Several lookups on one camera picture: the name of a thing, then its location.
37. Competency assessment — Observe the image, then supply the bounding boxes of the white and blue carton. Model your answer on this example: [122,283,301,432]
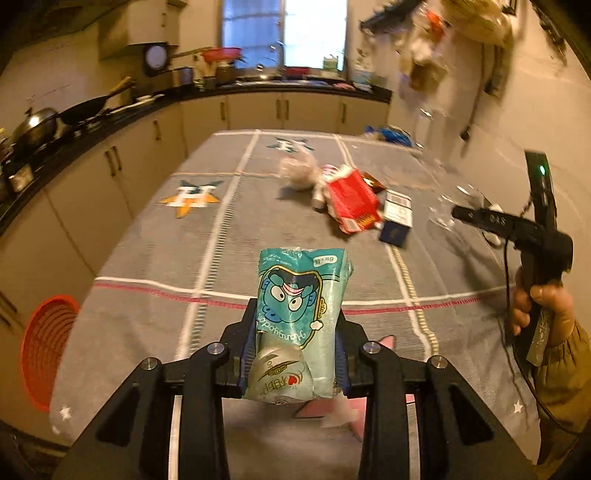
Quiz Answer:
[379,190,413,247]

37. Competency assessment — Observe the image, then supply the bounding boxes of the small brown foil wrapper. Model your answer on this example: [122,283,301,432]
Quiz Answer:
[361,172,387,195]

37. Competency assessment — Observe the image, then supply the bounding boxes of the red snack bag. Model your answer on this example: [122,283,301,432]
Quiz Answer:
[322,164,381,235]

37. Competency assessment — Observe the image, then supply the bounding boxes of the teal cartoon snack packet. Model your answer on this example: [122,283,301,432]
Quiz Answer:
[245,248,353,405]

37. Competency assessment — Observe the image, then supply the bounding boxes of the clear knotted plastic bag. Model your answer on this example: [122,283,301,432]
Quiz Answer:
[279,153,322,191]

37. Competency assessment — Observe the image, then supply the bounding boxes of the small white bottle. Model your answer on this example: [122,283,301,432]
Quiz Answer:
[311,181,327,212]

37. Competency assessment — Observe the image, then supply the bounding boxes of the lower kitchen cabinets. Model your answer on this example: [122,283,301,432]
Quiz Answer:
[1,85,391,321]

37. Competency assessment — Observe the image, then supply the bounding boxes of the round kitchen scale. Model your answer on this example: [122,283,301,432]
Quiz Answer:
[142,44,169,77]

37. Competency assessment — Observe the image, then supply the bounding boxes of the person right hand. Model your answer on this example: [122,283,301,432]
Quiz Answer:
[508,267,576,347]

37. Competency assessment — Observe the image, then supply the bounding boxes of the clear plastic cup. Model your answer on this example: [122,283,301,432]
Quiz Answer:
[427,184,486,236]

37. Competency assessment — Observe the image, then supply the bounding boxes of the grey star tablecloth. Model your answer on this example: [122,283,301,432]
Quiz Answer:
[50,130,536,479]

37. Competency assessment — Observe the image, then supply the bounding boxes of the red plastic basket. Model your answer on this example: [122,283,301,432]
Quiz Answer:
[20,295,79,412]

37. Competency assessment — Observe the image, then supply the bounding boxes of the clear glass pitcher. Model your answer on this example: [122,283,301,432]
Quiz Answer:
[412,106,454,169]

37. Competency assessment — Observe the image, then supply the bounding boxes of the black countertop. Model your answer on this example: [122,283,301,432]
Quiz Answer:
[1,80,393,231]

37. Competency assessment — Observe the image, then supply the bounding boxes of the sink faucet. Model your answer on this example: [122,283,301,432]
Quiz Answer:
[270,40,286,79]

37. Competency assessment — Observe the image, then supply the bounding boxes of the steel pot with lid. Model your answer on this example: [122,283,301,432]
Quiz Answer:
[11,107,59,155]

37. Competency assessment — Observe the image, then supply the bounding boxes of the red colander bowl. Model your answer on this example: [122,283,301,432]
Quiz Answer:
[200,47,242,63]

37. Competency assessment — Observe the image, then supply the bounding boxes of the black wok with handle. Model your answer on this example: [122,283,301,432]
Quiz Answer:
[59,76,134,126]

